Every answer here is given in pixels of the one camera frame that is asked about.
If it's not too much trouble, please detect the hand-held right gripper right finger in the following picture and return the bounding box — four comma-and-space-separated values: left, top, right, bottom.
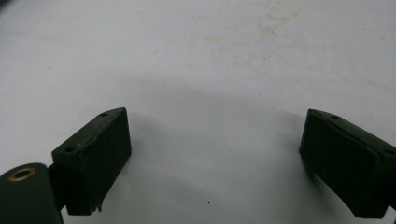
299, 108, 396, 219

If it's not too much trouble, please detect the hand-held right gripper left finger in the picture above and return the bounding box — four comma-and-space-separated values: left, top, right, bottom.
49, 106, 133, 217

